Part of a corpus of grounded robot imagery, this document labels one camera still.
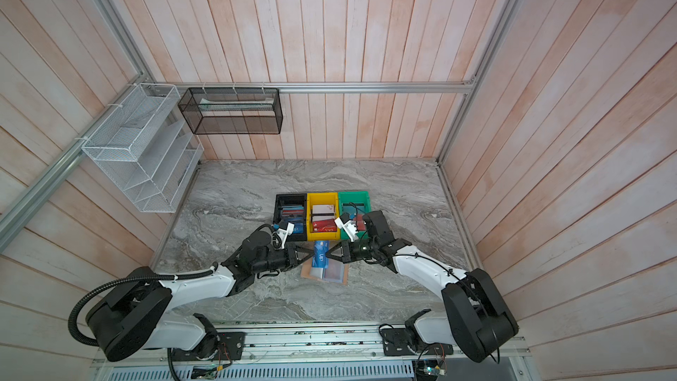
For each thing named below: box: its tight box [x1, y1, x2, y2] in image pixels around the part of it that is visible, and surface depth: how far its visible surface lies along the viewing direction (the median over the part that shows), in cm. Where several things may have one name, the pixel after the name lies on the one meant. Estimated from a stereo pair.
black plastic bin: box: [272, 193, 308, 241], surface depth 101 cm
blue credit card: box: [312, 239, 330, 269], surface depth 81 cm
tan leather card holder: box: [300, 257, 350, 286], surface depth 87 cm
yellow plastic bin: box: [305, 192, 325, 242], surface depth 99 cm
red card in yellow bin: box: [312, 218, 337, 232], surface depth 100 cm
